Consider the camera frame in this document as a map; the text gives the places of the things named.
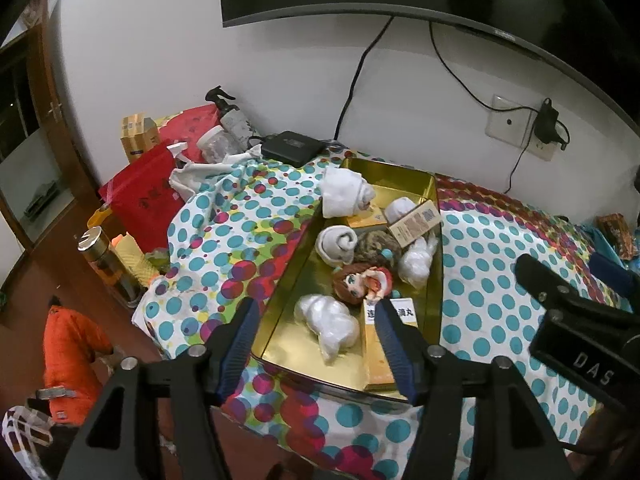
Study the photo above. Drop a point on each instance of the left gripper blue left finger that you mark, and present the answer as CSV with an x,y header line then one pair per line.
x,y
232,348

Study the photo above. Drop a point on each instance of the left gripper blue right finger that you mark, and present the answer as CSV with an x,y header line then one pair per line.
x,y
398,352

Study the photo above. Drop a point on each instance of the brown hair doll figure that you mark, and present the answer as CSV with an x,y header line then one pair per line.
x,y
359,282

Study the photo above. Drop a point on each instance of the cream box with QR code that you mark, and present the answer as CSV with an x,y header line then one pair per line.
x,y
415,223

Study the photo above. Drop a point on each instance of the white sock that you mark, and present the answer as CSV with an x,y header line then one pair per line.
x,y
344,193
335,245

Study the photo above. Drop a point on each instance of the orange smiley medicine box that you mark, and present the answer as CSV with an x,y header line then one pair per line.
x,y
379,377

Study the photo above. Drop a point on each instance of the gold metal tray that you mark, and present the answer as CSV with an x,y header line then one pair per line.
x,y
288,345

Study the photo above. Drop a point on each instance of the white plastic bag bundle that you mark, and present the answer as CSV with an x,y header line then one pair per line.
x,y
330,320

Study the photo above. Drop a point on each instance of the white plastic bag right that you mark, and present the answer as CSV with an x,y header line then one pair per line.
x,y
414,267

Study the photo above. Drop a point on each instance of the blue cloth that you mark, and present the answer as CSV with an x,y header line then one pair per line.
x,y
600,244

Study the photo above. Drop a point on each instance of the brown snack packet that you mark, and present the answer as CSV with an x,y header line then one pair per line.
x,y
616,231

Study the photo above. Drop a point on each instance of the orange garment on floor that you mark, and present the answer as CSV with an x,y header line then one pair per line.
x,y
72,342

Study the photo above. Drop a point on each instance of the red gift bag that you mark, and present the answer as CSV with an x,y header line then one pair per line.
x,y
140,195

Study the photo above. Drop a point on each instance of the white cloth bag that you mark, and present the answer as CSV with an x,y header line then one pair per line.
x,y
190,179

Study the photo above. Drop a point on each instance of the clear plastic jar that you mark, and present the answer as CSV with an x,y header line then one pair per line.
x,y
217,143

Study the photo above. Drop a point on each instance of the black set-top box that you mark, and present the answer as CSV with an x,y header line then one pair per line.
x,y
292,148

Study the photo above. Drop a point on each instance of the black power adapter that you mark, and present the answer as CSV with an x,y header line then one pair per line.
x,y
544,127

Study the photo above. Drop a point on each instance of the spray bottle black trigger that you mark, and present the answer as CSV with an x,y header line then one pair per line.
x,y
231,117

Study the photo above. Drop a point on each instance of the yellow cardboard box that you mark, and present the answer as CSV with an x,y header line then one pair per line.
x,y
139,134

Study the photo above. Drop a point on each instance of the white wall socket plate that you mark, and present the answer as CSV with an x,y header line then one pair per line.
x,y
512,124

